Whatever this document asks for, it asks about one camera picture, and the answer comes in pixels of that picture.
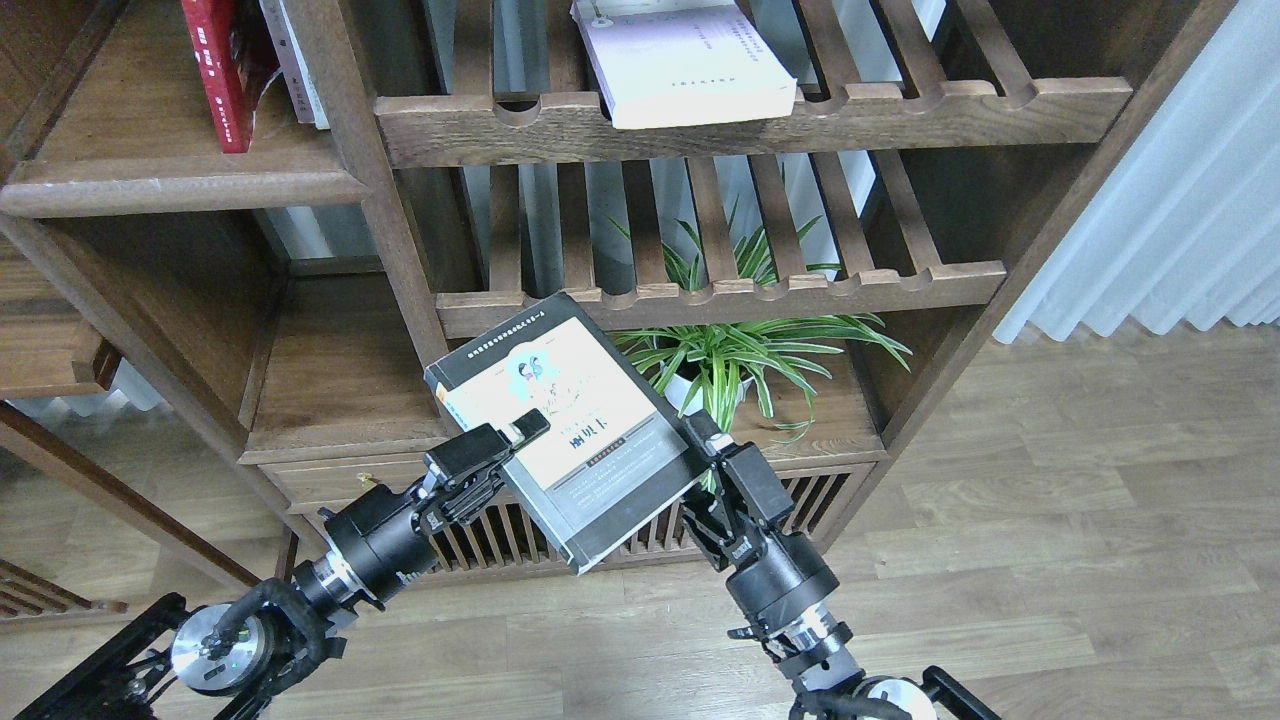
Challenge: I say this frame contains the white and lilac book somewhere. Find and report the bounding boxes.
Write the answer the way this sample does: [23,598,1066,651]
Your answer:
[570,1,797,129]

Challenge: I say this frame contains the white curtain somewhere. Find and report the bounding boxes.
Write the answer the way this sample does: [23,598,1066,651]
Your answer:
[995,1,1279,345]

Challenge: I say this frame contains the black and green book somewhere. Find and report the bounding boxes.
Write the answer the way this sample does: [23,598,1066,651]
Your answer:
[424,293,707,574]

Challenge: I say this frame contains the upright white book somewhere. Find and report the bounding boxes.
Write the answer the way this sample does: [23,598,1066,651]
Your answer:
[259,0,330,129]

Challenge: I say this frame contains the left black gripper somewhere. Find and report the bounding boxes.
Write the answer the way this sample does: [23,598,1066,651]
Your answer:
[300,409,550,611]

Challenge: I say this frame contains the dark wooden bookshelf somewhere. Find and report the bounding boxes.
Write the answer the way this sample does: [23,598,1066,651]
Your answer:
[3,1,1234,547]

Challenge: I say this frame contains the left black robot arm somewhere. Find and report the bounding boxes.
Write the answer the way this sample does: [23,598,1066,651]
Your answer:
[20,409,550,719]

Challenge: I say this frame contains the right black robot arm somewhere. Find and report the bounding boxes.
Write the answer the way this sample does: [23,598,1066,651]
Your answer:
[681,411,995,719]

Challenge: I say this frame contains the green spider plant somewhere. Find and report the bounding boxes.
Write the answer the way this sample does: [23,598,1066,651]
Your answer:
[612,224,913,442]

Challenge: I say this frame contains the red paperback book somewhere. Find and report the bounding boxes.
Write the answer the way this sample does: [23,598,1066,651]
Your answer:
[180,1,280,154]

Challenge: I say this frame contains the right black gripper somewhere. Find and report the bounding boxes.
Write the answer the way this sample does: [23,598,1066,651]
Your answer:
[681,411,838,638]

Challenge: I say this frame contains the white plant pot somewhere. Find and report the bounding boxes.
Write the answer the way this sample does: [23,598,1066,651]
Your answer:
[662,364,754,425]

